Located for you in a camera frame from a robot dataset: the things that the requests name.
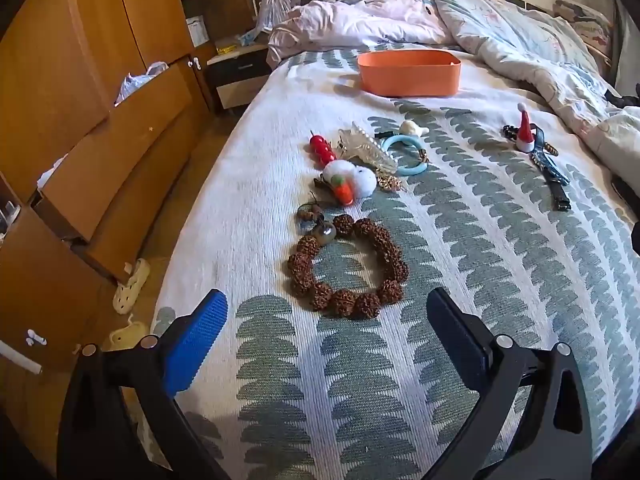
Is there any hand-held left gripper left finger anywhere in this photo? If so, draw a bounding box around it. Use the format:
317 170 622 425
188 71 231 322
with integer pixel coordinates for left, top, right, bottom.
57 289 231 480

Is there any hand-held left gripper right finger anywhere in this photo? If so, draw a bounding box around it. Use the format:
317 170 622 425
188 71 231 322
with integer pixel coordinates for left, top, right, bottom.
426 287 593 480

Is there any brown seed bead bracelet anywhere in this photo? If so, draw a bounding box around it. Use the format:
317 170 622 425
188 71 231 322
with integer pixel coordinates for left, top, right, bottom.
286 201 411 320

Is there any light blue hair tie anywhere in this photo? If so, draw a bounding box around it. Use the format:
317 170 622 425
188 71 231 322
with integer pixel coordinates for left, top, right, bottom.
381 135 430 177

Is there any red santa hat hair clip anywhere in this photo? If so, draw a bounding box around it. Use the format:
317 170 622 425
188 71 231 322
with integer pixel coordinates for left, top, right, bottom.
515 102 537 153

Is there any orange plastic basket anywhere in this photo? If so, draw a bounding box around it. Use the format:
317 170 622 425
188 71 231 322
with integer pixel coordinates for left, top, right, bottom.
357 50 462 98

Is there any cream slipper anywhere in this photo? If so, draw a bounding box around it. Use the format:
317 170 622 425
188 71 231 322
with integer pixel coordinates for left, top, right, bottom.
102 315 151 351
112 258 151 315

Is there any white plush carrot hair clip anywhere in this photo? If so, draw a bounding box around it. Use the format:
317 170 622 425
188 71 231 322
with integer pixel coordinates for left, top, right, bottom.
314 160 377 207

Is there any blue black hair clip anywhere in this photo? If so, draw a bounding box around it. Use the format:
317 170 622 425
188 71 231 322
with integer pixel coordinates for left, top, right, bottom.
530 127 572 211

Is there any clear pearl hair claw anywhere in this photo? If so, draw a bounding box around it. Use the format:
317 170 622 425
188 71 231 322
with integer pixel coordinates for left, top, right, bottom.
336 121 398 176

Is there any red bead hair clip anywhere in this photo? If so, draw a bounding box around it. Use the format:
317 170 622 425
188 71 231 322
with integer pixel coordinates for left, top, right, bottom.
308 132 337 166

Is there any crumpled plastic bag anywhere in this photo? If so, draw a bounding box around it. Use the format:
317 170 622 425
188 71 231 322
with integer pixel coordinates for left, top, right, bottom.
114 61 170 107

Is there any wooden nightstand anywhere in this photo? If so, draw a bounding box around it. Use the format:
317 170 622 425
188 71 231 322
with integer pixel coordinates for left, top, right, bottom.
206 42 271 111

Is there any black cloth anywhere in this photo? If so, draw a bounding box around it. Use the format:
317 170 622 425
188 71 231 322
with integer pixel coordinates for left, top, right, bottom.
604 85 640 110

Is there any light blue patterned quilt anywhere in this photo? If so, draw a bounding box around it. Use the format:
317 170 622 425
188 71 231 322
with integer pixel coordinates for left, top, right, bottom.
412 0 640 186

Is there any white paper box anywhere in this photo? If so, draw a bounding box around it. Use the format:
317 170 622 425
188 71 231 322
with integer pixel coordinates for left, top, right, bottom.
186 15 210 47

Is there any pink white blanket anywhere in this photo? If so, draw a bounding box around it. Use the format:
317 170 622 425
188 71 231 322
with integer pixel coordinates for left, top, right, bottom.
266 0 463 68

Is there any wooden wardrobe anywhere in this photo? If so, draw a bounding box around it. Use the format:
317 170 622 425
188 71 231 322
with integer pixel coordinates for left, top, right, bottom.
0 0 261 480

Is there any patterned pillow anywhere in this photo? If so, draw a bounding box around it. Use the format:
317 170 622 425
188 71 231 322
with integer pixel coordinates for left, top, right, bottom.
552 0 613 61

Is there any hanging clear plastic bag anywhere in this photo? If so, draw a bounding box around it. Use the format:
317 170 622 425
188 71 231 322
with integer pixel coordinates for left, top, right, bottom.
257 0 293 31

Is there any gold chain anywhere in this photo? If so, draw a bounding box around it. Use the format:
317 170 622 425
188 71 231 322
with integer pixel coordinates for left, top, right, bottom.
375 172 407 193

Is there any dark bed frame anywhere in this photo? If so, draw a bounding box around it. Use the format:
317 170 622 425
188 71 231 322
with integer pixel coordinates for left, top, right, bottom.
600 0 640 266

